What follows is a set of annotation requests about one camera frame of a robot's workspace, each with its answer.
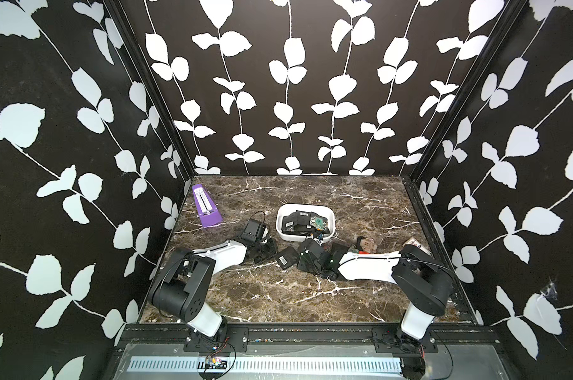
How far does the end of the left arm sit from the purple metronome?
29 centimetres

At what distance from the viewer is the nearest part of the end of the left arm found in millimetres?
747

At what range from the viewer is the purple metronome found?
0.92 meters
